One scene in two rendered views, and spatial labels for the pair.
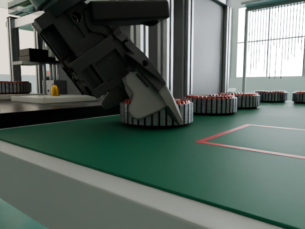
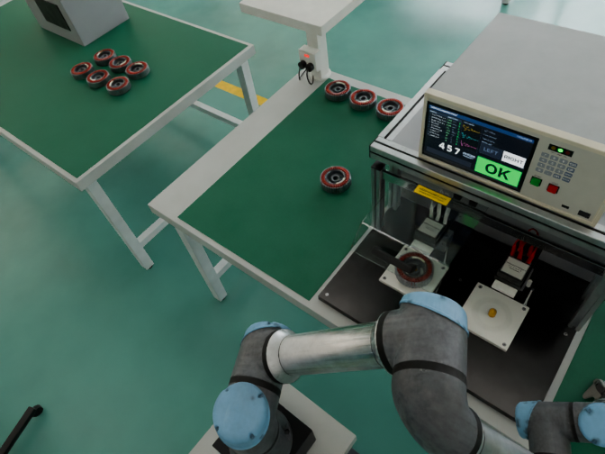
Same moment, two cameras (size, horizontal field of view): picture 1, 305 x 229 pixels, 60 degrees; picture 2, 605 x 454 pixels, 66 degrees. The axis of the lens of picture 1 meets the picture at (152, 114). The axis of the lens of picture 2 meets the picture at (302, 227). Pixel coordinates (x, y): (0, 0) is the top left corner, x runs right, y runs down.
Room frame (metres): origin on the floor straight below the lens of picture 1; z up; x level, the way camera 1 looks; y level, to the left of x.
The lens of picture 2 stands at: (0.07, 0.62, 2.01)
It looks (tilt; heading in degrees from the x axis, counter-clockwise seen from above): 52 degrees down; 9
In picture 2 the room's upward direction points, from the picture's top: 12 degrees counter-clockwise
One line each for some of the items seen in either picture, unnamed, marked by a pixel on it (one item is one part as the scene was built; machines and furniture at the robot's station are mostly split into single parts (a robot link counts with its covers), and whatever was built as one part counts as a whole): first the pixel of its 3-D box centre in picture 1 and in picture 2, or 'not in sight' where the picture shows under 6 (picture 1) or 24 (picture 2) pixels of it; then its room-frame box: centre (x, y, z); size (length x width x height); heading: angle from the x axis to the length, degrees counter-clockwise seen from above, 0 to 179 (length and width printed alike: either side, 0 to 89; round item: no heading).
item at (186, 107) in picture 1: (156, 111); not in sight; (0.41, -0.01, 0.77); 0.11 x 0.11 x 0.04
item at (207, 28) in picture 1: (207, 52); not in sight; (0.84, -0.17, 0.91); 0.28 x 0.03 x 0.32; 141
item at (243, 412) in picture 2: not in sight; (246, 416); (0.35, 0.86, 1.01); 0.13 x 0.12 x 0.14; 166
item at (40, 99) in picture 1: (55, 98); (491, 315); (0.65, 0.24, 0.78); 0.15 x 0.15 x 0.01; 51
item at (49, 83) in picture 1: (54, 87); not in sight; (0.92, 0.34, 0.80); 0.08 x 0.05 x 0.06; 51
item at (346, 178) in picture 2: not in sight; (335, 179); (1.23, 0.64, 0.77); 0.11 x 0.11 x 0.04
